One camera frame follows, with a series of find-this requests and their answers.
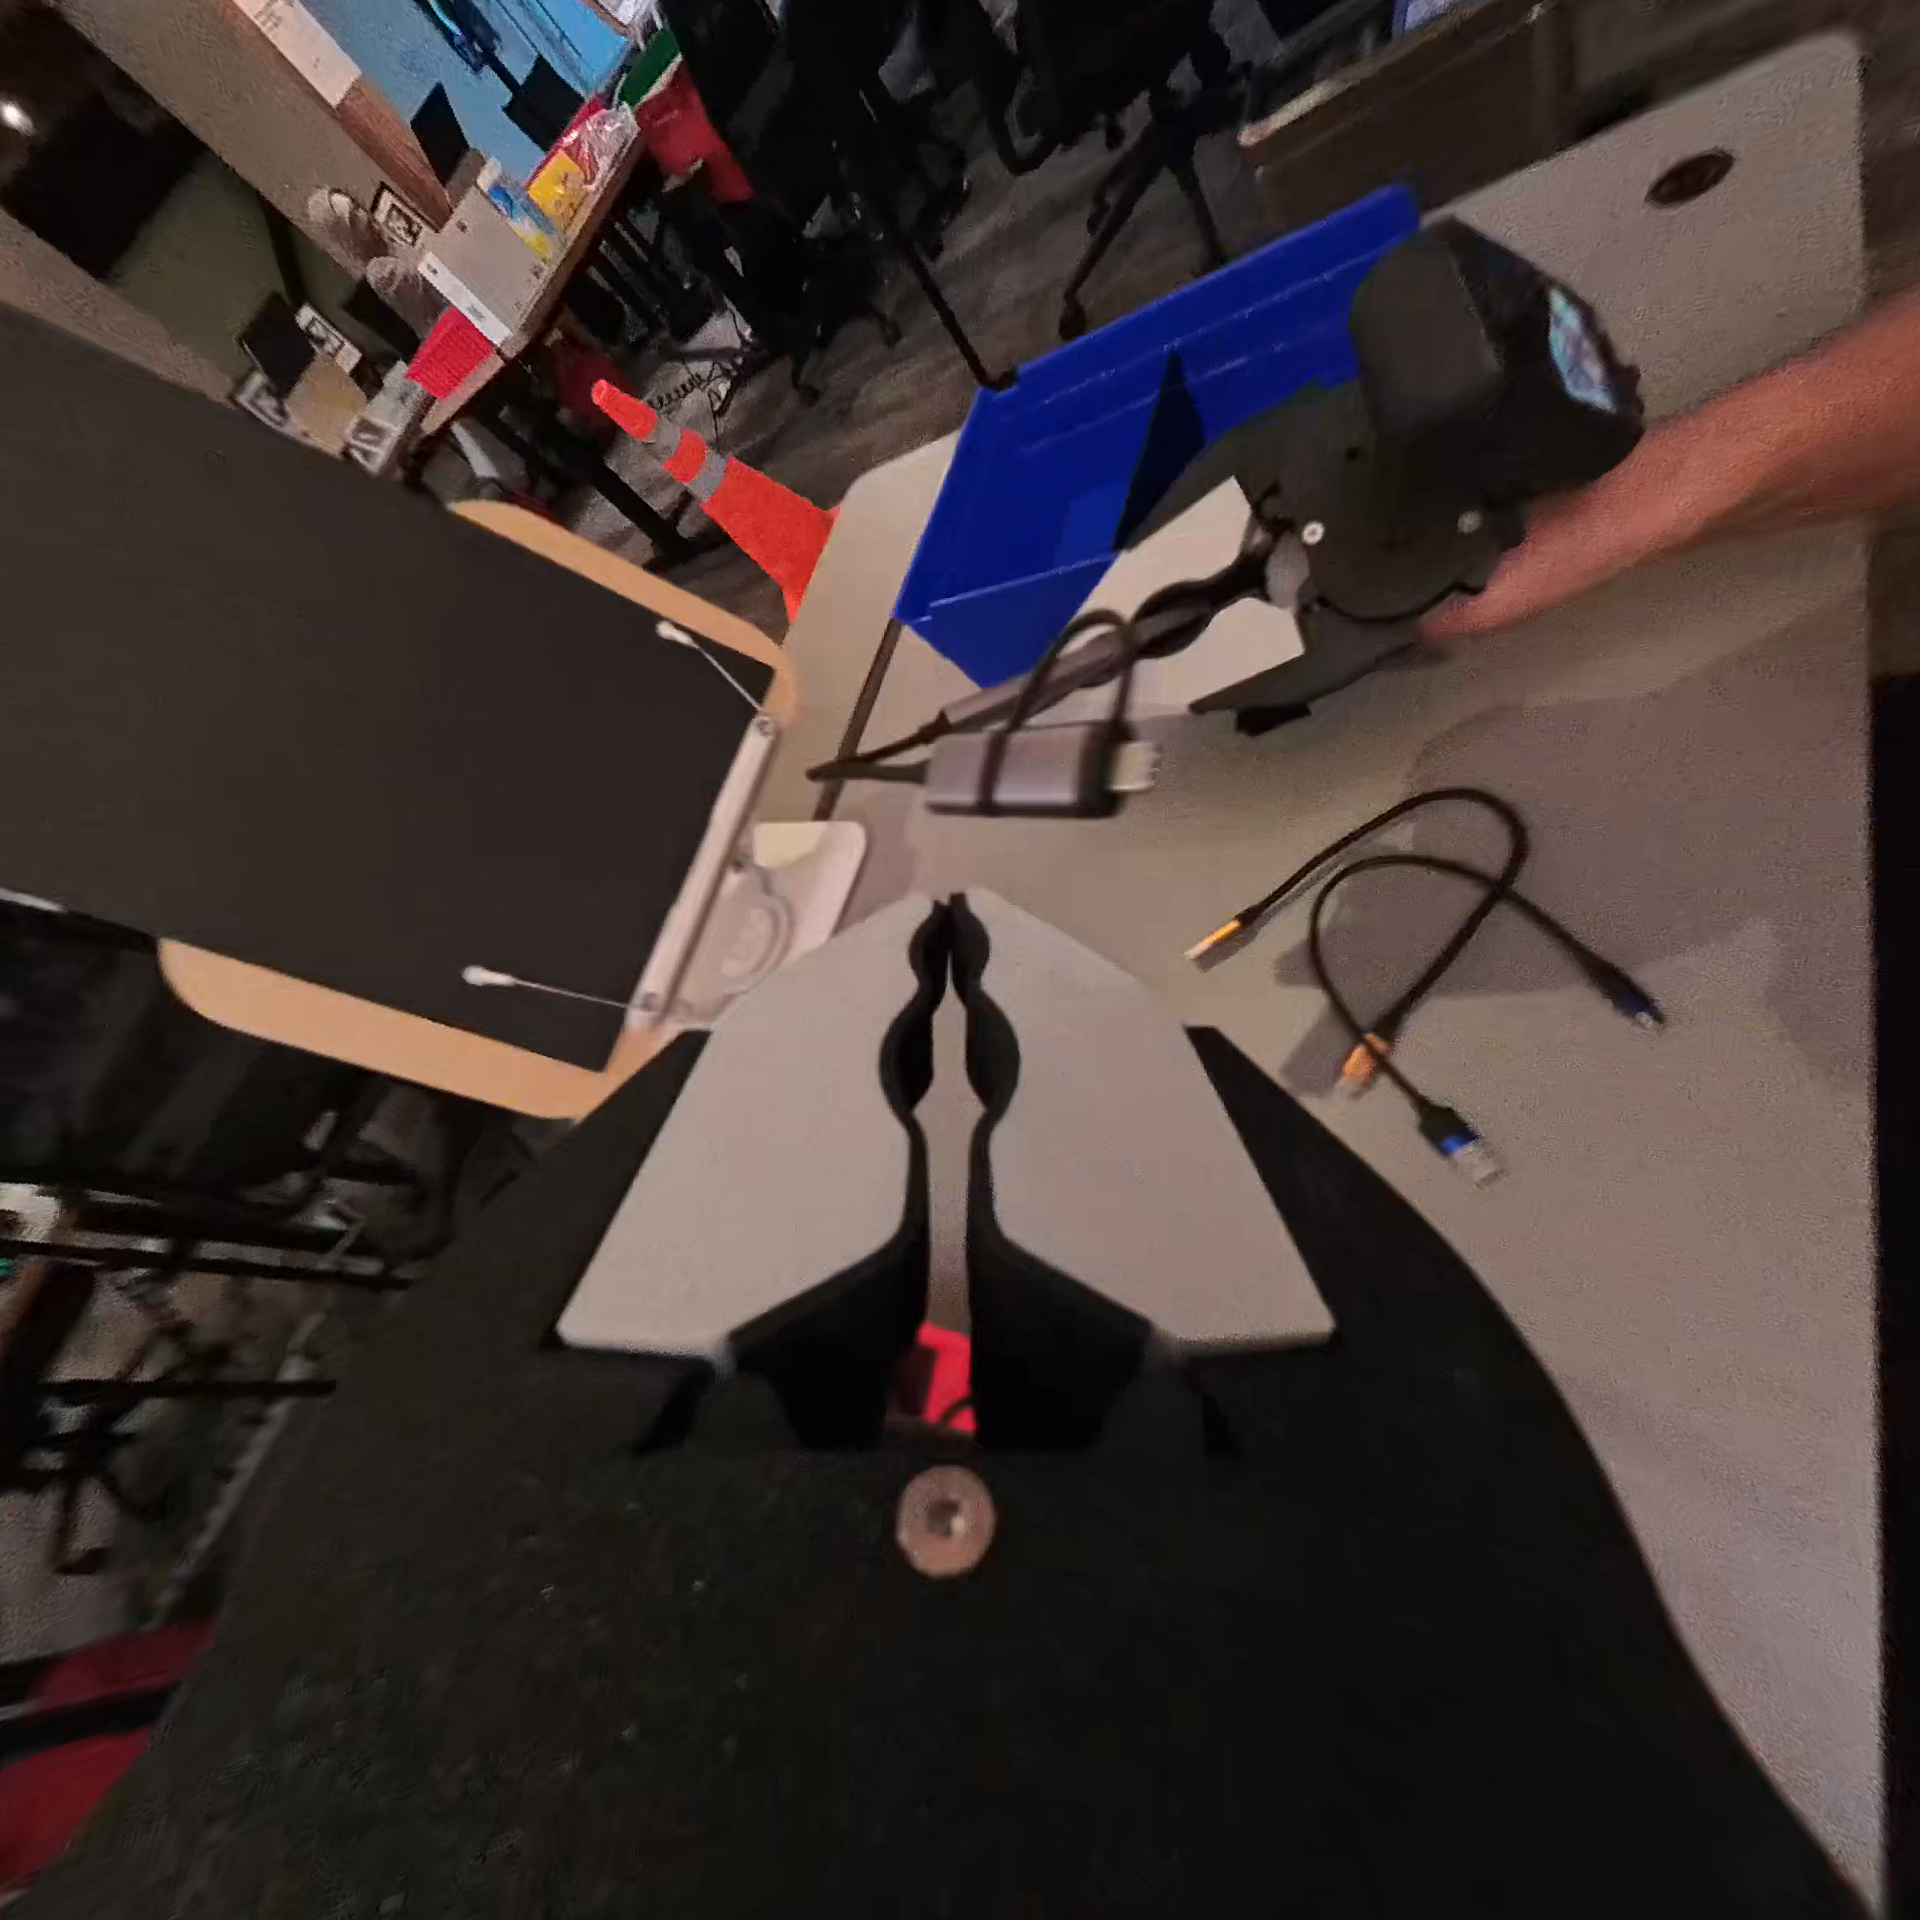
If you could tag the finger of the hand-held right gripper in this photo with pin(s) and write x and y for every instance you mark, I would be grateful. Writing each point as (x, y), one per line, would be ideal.
(1307, 668)
(1223, 599)

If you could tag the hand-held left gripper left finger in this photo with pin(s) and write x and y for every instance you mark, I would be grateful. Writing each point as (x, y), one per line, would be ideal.
(750, 1200)

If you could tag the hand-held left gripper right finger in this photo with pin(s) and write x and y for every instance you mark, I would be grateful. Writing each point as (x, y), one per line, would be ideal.
(1156, 1200)

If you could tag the blue plastic bin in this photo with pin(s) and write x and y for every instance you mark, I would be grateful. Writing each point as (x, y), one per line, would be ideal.
(1051, 452)

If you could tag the person's right forearm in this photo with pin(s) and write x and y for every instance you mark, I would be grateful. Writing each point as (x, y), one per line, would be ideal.
(1800, 435)

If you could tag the person's right hand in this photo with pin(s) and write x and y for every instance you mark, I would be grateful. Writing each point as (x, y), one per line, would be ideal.
(1575, 557)

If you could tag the white board stand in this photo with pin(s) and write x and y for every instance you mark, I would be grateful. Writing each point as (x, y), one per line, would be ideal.
(809, 885)

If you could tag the orange traffic cone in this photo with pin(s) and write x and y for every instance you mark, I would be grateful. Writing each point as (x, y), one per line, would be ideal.
(750, 510)

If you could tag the wood-framed black board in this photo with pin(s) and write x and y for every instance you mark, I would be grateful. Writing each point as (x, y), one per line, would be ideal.
(300, 676)

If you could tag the white cardboard box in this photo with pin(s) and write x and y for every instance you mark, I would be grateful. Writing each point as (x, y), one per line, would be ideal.
(487, 263)

